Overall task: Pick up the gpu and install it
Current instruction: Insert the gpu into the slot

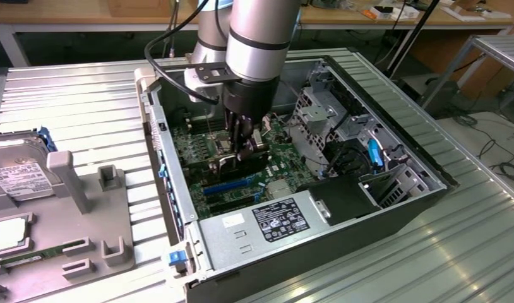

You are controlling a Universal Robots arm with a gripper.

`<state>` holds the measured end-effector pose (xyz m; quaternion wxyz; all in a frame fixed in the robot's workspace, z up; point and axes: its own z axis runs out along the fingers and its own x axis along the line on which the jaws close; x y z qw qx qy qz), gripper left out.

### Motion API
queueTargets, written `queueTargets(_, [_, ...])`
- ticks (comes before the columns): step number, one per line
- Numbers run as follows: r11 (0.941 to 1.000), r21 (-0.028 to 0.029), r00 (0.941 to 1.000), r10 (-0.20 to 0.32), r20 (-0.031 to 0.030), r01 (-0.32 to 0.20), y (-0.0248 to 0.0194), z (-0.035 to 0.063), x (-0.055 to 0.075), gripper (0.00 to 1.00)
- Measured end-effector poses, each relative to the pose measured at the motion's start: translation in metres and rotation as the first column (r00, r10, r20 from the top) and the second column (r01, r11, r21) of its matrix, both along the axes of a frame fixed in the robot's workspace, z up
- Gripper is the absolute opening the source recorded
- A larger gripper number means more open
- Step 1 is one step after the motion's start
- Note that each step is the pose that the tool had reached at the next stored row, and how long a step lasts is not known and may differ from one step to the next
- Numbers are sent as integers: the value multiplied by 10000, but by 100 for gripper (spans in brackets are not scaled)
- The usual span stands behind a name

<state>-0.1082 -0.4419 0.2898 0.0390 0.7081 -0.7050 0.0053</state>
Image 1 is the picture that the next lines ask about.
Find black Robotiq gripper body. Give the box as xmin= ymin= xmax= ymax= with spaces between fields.
xmin=222 ymin=77 xmax=280 ymax=126

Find green graphics card black fan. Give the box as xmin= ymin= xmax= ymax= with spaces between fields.
xmin=183 ymin=151 xmax=270 ymax=187

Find CPU socket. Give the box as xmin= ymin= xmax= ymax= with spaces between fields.
xmin=206 ymin=131 xmax=235 ymax=157

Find thin metal locking lever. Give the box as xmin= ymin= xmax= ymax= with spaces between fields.
xmin=202 ymin=108 xmax=215 ymax=136

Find metal socket cover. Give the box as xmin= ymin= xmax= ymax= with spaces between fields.
xmin=259 ymin=116 xmax=279 ymax=140

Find green motherboard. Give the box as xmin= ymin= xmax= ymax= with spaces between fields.
xmin=168 ymin=109 xmax=319 ymax=220

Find silver chipset heat sink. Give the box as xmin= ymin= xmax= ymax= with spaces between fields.
xmin=267 ymin=180 xmax=296 ymax=197

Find silver disk bay cage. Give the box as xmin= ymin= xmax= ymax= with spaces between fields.
xmin=288 ymin=85 xmax=391 ymax=165

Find black expansion slot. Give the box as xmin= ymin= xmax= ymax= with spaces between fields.
xmin=206 ymin=192 xmax=256 ymax=206
xmin=210 ymin=200 xmax=258 ymax=214

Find blue card retention latch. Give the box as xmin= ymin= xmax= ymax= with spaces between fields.
xmin=155 ymin=150 xmax=186 ymax=236

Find silver power supply with label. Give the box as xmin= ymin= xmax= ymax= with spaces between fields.
xmin=196 ymin=189 xmax=333 ymax=274

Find open black PC case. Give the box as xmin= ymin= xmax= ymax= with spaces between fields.
xmin=132 ymin=54 xmax=458 ymax=303

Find blue case latch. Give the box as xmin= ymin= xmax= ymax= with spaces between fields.
xmin=166 ymin=251 xmax=187 ymax=266

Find white and black box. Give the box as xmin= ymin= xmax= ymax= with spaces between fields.
xmin=373 ymin=5 xmax=421 ymax=20

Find black stand pole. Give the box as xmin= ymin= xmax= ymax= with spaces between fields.
xmin=385 ymin=0 xmax=442 ymax=78

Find black equipment box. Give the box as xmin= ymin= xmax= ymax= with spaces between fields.
xmin=398 ymin=74 xmax=461 ymax=114

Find grey parts rack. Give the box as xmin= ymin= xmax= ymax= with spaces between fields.
xmin=0 ymin=150 xmax=139 ymax=303

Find hard disk with blue rails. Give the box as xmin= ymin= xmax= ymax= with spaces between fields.
xmin=0 ymin=125 xmax=59 ymax=203

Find wooden desk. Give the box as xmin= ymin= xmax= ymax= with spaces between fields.
xmin=0 ymin=0 xmax=514 ymax=67

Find flat white item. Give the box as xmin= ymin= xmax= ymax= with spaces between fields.
xmin=439 ymin=4 xmax=487 ymax=22

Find green RAM stick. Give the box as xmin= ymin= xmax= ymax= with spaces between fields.
xmin=0 ymin=246 xmax=67 ymax=272

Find silver CPU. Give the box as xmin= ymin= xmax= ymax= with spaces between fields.
xmin=0 ymin=218 xmax=31 ymax=253

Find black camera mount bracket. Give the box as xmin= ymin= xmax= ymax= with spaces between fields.
xmin=188 ymin=61 xmax=242 ymax=85

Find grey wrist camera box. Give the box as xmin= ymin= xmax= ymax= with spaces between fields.
xmin=183 ymin=68 xmax=226 ymax=104

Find black wire bundle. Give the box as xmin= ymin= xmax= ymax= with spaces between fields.
xmin=319 ymin=140 xmax=373 ymax=179

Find thin grey hanging cable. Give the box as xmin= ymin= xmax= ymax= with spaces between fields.
xmin=168 ymin=0 xmax=182 ymax=60

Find black plastic air duct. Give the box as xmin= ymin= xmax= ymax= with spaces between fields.
xmin=296 ymin=175 xmax=383 ymax=227

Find thick black camera cable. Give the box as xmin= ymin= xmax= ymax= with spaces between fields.
xmin=144 ymin=0 xmax=220 ymax=107

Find blue disk wire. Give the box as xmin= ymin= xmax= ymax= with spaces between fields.
xmin=366 ymin=138 xmax=385 ymax=173

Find silver vented metal bracket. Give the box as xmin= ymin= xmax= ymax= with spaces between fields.
xmin=357 ymin=162 xmax=434 ymax=211

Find black floor cables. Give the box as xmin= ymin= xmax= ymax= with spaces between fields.
xmin=450 ymin=113 xmax=514 ymax=184

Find aluminium frame table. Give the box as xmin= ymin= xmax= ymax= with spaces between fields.
xmin=421 ymin=33 xmax=514 ymax=111

